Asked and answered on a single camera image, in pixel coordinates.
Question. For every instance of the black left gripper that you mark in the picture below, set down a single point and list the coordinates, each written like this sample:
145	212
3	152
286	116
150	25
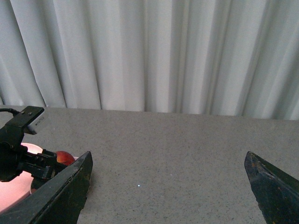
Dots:
15	157

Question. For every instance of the pink round plate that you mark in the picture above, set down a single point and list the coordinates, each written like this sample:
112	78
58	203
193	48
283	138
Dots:
13	192

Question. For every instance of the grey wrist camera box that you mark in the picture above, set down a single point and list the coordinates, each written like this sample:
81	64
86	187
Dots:
29	120

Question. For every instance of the white pleated curtain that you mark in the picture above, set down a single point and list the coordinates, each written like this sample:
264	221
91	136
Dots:
218	57

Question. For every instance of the red apple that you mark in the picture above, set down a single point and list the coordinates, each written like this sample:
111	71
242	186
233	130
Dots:
64	158

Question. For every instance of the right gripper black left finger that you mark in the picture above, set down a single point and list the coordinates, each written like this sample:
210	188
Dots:
58	201

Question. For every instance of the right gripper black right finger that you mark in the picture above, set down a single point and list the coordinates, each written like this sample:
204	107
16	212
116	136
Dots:
276	192

